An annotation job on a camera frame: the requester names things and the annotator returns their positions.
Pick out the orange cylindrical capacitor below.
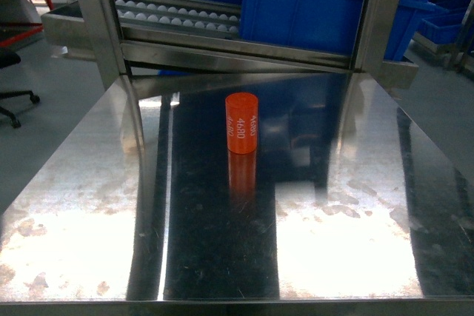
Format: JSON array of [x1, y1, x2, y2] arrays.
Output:
[[225, 92, 258, 155]]

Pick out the blue plastic bin right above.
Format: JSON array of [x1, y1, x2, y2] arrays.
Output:
[[240, 0, 441, 61]]

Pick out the white roller conveyor track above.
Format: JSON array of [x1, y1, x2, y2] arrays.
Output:
[[114, 0, 241, 41]]

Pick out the stainless steel side shelf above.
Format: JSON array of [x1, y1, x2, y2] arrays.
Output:
[[413, 0, 473, 73]]

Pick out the blue bin far right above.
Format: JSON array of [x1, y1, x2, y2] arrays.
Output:
[[418, 0, 471, 44]]

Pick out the black office chair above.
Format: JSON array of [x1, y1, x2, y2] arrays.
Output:
[[1, 47, 41, 129]]

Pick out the stainless steel rack frame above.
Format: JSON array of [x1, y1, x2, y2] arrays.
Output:
[[41, 0, 419, 90]]

